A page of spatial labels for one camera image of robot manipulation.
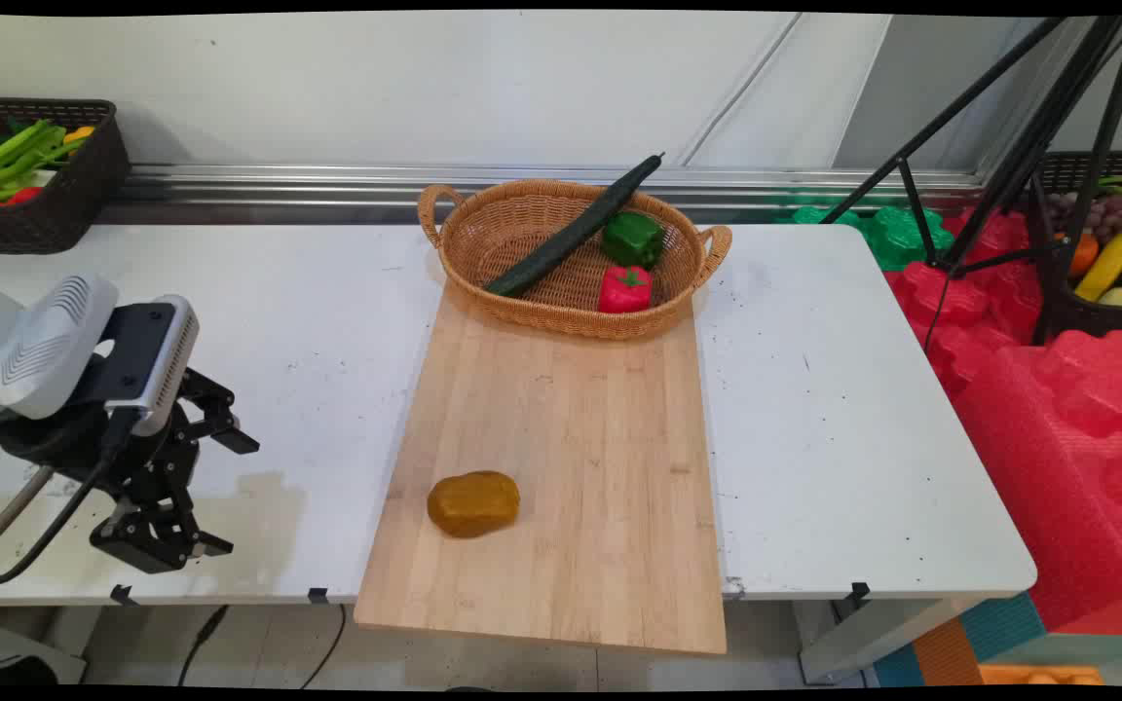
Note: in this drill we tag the long dark green cucumber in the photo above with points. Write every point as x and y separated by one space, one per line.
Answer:
571 234

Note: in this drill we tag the small red vegetable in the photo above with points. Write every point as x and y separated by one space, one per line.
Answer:
23 195

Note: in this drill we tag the green foam mat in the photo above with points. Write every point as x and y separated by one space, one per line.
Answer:
897 234

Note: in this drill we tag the red bell pepper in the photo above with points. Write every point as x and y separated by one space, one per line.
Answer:
624 290

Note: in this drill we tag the blue orange foam tile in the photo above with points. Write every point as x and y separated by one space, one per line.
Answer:
999 633

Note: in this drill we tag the white table leg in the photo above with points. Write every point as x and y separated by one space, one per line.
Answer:
873 638

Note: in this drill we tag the red foam mat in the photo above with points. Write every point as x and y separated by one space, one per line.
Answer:
1058 438

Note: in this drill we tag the green celery stalks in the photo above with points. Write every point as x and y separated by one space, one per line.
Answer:
11 156

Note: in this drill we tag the wooden cutting board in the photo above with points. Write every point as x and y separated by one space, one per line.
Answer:
561 458

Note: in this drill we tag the purple grapes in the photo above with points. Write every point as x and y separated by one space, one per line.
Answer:
1102 216

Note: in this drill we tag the dark woven fruit basket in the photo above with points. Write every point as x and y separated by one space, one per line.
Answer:
1097 316

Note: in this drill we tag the orange fruit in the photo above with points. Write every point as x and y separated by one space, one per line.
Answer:
1084 255

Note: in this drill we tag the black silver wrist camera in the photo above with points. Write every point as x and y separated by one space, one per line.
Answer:
157 365

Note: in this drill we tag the brown potato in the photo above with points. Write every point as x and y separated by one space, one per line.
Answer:
473 503

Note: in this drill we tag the black tripod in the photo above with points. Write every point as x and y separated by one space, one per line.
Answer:
1038 146

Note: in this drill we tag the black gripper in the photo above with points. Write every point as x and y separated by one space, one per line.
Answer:
147 462

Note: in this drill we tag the small orange pepper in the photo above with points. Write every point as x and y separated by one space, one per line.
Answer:
79 134

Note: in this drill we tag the metal wall rail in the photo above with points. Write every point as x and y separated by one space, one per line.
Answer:
327 185

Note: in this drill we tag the black table clip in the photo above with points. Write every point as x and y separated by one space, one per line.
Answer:
317 595
859 590
123 594

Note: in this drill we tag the green bell pepper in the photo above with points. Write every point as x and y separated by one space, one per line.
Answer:
631 239

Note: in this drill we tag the dark woven vegetable basket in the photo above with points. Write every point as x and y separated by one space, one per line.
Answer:
74 195

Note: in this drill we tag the yellow banana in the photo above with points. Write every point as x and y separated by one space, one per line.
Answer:
1106 265

